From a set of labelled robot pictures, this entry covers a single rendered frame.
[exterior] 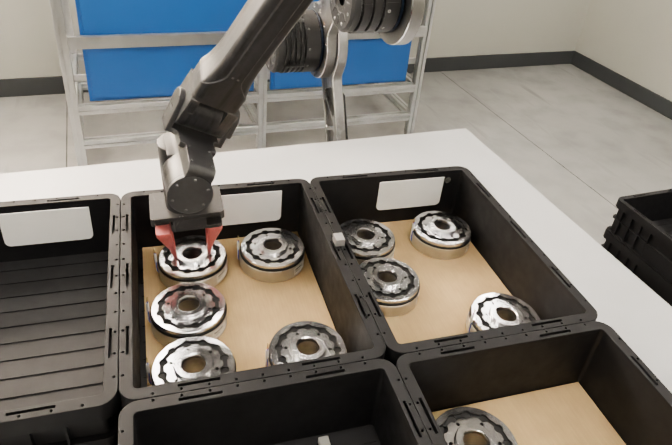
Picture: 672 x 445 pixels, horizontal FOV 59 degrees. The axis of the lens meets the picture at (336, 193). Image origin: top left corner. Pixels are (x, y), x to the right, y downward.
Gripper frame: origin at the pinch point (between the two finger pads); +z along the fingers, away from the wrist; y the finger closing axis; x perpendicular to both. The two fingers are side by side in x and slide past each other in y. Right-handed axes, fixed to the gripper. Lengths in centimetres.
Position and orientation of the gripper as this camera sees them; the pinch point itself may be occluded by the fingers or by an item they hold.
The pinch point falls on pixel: (191, 250)
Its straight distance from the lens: 93.8
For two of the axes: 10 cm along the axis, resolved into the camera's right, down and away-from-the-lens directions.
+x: -2.7, -5.7, 7.7
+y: 9.6, -1.2, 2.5
